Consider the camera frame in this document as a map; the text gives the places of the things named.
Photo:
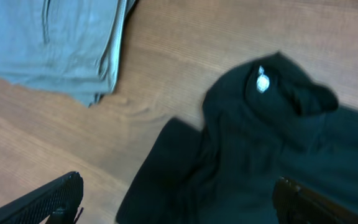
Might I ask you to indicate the folded grey trousers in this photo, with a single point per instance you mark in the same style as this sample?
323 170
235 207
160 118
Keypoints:
64 46

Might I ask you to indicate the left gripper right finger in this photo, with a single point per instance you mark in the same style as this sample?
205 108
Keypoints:
296 204

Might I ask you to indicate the black polo shirt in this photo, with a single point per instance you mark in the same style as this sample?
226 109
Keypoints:
262 120

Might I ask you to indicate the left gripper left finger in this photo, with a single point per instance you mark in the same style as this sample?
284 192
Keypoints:
55 202

